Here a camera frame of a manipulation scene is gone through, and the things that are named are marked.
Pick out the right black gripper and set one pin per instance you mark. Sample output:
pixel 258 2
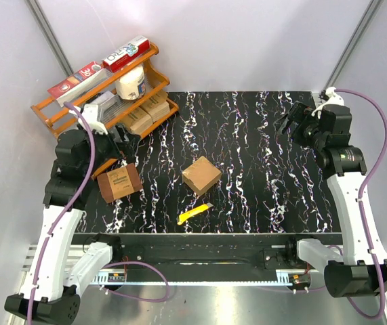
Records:
pixel 301 114

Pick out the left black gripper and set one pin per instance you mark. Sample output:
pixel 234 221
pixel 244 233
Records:
pixel 129 145

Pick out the brown cardboard express box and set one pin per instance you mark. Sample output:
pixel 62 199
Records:
pixel 201 176

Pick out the yellow utility knife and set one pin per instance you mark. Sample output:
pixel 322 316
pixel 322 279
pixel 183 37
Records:
pixel 182 218

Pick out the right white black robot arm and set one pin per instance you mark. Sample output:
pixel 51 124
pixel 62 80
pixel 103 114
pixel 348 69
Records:
pixel 361 270

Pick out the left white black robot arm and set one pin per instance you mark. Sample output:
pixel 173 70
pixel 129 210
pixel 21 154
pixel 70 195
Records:
pixel 51 294

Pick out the kraft paper box left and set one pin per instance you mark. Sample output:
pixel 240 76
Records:
pixel 137 121

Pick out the kraft paper box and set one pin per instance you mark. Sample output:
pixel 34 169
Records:
pixel 156 106
pixel 137 121

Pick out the brown printed carton box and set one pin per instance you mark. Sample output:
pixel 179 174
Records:
pixel 119 183

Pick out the kraft paper box right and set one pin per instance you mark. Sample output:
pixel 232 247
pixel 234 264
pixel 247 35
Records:
pixel 156 106

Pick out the red silver toothpaste box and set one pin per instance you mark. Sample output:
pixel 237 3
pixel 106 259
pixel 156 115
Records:
pixel 78 83

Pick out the red white toothpaste box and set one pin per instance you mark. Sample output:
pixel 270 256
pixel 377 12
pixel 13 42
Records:
pixel 126 53

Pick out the silver foil packet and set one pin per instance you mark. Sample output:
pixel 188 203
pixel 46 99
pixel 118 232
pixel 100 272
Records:
pixel 104 101

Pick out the orange wooden shelf rack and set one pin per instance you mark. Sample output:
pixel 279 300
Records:
pixel 155 82

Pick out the upper white tissue roll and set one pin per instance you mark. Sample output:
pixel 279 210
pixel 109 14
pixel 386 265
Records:
pixel 131 86

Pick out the black marble pattern mat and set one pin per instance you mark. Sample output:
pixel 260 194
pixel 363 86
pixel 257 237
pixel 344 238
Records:
pixel 218 166

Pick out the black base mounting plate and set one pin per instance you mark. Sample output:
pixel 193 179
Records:
pixel 250 258

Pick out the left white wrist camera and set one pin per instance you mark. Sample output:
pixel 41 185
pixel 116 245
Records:
pixel 92 114

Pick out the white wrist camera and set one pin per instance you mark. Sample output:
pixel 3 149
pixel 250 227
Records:
pixel 92 114
pixel 331 98

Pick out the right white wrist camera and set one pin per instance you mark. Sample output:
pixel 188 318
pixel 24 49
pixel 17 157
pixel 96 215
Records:
pixel 331 98

